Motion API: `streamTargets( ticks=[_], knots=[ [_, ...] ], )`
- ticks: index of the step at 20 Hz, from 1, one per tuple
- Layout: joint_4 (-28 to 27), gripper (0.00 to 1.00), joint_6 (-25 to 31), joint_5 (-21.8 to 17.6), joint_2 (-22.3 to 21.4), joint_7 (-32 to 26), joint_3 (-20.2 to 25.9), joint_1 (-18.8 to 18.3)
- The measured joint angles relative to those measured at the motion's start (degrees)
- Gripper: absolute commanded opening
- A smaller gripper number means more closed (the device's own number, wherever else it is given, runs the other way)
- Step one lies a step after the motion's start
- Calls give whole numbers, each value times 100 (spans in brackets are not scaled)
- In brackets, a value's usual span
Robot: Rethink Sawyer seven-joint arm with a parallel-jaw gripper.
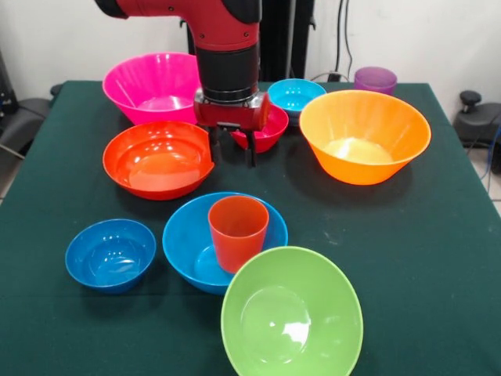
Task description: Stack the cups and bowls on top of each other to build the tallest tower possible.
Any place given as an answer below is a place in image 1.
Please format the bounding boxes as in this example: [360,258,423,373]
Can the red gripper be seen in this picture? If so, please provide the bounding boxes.
[193,92,272,168]

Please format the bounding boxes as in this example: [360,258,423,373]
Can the wide red-orange bowl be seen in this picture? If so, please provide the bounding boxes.
[102,121,215,201]

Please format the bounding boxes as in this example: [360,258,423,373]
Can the red-orange plastic cup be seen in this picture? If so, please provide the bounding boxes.
[207,195,271,274]

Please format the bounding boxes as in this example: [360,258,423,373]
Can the medium light blue bowl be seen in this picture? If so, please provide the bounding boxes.
[162,191,290,296]

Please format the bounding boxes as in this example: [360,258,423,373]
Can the large orange bowl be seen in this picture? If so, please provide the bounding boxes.
[299,89,432,186]

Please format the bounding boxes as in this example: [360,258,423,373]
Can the green bowl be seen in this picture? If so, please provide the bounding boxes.
[220,245,365,376]

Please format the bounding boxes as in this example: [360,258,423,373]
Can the small crimson bowl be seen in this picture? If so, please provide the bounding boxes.
[230,103,290,154]

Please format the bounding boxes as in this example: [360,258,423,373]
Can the small light blue bowl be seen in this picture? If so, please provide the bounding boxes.
[267,78,327,115]

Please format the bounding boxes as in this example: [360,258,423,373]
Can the large pink bowl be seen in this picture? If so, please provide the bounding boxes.
[102,52,203,127]

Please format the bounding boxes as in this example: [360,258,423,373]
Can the purple translucent cup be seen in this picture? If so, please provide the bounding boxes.
[354,66,398,96]

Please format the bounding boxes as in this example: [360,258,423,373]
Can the small dark blue bowl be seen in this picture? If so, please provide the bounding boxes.
[64,218,157,295]

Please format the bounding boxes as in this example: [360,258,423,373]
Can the black chair base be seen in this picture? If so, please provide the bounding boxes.
[452,90,501,175]
[0,49,63,157]

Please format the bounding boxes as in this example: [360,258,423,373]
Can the dark green table cloth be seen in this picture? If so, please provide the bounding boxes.
[0,80,501,376]

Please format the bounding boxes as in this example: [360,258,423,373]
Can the black wall cable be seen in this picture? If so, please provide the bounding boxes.
[312,0,355,82]

